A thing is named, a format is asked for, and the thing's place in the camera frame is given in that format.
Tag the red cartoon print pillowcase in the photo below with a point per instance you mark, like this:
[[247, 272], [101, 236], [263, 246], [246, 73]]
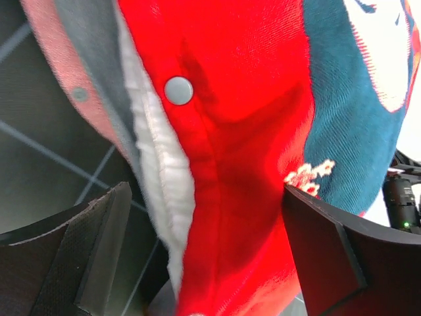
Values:
[[260, 94]]

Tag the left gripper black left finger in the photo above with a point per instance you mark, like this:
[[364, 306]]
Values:
[[65, 264]]

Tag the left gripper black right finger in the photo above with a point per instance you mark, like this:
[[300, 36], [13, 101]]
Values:
[[348, 265]]

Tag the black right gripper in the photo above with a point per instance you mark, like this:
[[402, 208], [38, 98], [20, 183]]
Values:
[[402, 211]]

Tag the white pillow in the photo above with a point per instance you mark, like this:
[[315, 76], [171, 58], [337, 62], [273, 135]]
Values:
[[165, 173]]

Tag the black grid cutting mat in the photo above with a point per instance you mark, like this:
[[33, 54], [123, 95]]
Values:
[[52, 159]]

